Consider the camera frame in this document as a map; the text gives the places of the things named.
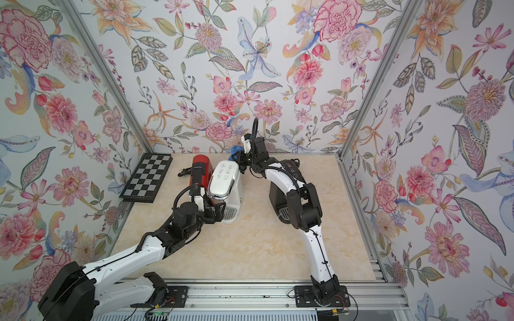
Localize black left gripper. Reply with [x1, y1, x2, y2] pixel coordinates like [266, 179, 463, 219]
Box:
[183, 200, 227, 240]

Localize blue microfibre cloth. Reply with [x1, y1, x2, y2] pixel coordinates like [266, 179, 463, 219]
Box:
[228, 145, 244, 162]

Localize white coffee machine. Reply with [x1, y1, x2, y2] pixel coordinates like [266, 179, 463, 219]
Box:
[207, 160, 244, 224]

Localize black coffee machine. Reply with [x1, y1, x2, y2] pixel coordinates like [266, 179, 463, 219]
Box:
[269, 159, 305, 224]

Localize red Nespresso coffee machine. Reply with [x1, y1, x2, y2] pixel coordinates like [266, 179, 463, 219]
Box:
[190, 155, 214, 192]

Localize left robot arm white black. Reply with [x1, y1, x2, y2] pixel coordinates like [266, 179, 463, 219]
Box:
[38, 201, 226, 320]

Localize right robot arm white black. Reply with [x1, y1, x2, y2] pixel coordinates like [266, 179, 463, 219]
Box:
[238, 134, 340, 306]

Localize black folding chessboard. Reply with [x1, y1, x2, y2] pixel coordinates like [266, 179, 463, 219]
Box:
[120, 153, 173, 203]

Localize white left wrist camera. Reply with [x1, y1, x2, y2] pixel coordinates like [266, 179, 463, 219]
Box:
[193, 193, 206, 212]

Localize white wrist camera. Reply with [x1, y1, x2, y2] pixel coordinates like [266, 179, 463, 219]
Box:
[193, 193, 206, 212]
[241, 134, 253, 155]

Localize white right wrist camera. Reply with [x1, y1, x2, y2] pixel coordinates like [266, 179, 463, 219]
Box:
[241, 134, 253, 155]

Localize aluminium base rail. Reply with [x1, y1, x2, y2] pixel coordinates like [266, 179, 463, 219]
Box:
[100, 282, 413, 320]

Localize aluminium corner post right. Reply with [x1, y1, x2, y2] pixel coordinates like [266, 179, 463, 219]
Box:
[338, 1, 422, 162]

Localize aluminium corner post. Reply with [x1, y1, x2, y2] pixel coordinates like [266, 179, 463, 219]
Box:
[56, 0, 155, 153]
[338, 1, 422, 162]

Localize aluminium corner post left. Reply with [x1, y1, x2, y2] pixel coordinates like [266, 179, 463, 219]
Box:
[56, 0, 155, 153]

